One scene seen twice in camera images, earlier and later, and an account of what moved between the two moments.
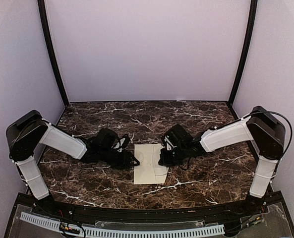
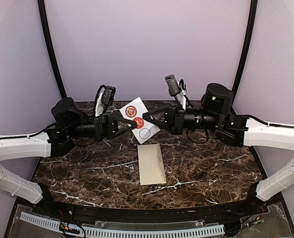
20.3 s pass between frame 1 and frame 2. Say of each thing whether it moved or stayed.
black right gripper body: moved
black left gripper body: moved
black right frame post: stayed
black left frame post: stayed
